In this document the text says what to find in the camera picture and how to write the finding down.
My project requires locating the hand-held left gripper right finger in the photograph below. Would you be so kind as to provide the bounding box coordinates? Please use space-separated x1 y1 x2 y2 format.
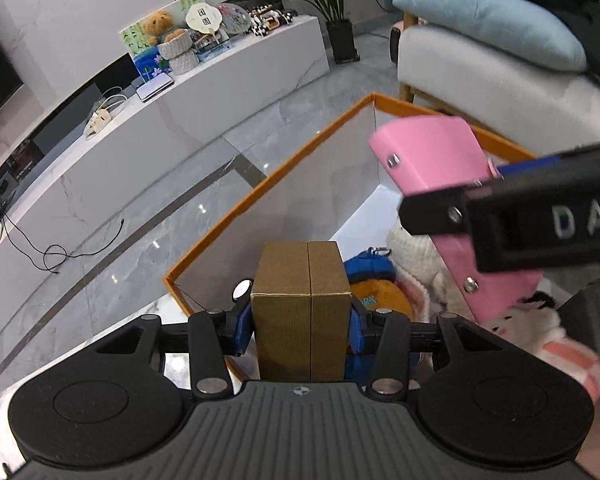
349 297 506 400

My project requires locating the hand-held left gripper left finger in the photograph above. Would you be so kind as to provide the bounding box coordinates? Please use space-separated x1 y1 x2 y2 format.
95 280 255 402

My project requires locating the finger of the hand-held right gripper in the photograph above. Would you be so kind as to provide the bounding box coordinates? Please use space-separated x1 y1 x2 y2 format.
399 182 483 236
487 140 600 181

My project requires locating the orange plush blue outfit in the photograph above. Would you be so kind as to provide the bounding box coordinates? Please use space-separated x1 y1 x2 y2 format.
342 247 421 366

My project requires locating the white yellow crochet bunny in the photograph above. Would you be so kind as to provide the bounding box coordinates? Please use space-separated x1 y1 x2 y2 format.
386 227 461 321

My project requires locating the brown cardboard box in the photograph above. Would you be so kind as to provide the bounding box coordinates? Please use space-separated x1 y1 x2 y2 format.
250 241 352 381

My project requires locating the white plush toy black ear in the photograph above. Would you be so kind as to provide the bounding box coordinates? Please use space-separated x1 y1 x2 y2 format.
472 290 600 403

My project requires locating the orange storage box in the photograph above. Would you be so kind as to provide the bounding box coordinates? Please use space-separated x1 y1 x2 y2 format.
162 92 600 386

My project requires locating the light grey armchair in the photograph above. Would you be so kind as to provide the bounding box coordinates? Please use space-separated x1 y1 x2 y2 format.
390 22 600 153

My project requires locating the light blue pillow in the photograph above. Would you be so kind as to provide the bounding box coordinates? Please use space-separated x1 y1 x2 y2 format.
392 0 589 72

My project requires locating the black plant pot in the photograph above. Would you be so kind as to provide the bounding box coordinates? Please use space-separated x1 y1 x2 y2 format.
325 19 361 65

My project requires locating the white marble media cabinet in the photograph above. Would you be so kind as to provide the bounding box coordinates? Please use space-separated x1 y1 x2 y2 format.
0 14 331 361

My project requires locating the white power strip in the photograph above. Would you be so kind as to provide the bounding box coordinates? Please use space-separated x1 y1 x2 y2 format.
84 110 114 136

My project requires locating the white flat device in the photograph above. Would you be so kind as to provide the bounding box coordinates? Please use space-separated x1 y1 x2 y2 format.
135 72 175 103

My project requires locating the white woven basket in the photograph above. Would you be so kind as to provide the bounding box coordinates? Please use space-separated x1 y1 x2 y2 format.
170 52 201 76
157 28 196 61

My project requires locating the clear plastic box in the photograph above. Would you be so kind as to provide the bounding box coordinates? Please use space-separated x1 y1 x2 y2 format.
192 32 231 63

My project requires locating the round patterned hand fan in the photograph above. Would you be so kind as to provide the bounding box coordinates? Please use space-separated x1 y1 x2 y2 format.
217 2 252 34

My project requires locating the round white hand fan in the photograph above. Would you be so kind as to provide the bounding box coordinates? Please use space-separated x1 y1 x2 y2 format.
186 2 225 44

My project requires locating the lotus picture card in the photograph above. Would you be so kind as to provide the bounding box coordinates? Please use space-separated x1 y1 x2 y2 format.
120 0 206 79

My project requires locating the small brown teddy bear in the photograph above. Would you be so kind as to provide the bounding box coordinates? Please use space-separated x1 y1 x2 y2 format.
142 10 175 46

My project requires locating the black cable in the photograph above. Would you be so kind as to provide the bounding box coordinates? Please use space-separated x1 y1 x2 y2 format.
1 212 127 275

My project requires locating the white cable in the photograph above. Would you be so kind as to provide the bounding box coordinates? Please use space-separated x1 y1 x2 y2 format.
95 86 131 115

